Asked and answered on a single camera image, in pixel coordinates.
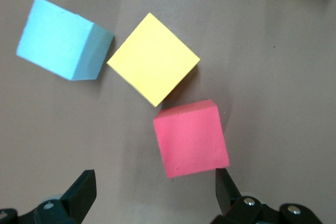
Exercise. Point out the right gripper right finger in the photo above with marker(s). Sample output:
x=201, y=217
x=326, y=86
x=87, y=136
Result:
x=225, y=192

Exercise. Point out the yellow foam cube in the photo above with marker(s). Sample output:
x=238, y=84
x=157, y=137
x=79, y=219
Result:
x=153, y=58

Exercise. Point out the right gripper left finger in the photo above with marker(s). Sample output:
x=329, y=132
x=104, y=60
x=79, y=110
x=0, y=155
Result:
x=81, y=195

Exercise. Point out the red foam cube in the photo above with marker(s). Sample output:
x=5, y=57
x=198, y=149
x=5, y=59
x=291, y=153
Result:
x=190, y=140

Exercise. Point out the brown table mat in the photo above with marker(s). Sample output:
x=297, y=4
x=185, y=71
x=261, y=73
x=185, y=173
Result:
x=52, y=129

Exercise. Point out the blue foam cube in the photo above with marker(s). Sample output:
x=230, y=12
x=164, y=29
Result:
x=57, y=37

